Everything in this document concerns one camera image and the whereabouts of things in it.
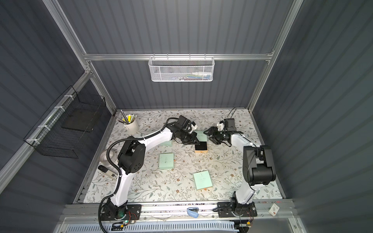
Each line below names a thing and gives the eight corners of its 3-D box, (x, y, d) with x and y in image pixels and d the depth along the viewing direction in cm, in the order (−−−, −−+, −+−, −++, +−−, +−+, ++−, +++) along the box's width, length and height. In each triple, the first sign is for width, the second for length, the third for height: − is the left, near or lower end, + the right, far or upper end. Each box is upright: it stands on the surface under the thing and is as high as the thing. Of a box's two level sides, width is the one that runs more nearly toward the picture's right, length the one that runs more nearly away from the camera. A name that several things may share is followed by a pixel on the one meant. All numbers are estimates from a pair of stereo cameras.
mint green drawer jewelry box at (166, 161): (158, 169, 90) (157, 166, 88) (160, 155, 97) (159, 152, 94) (174, 169, 90) (173, 166, 88) (175, 155, 96) (174, 152, 94)
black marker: (101, 170, 90) (97, 167, 86) (104, 167, 91) (100, 164, 87) (117, 180, 86) (113, 177, 82) (120, 176, 87) (116, 173, 83)
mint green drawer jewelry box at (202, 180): (196, 190, 82) (196, 189, 80) (193, 174, 88) (193, 172, 86) (212, 187, 83) (212, 185, 81) (207, 171, 89) (208, 169, 87)
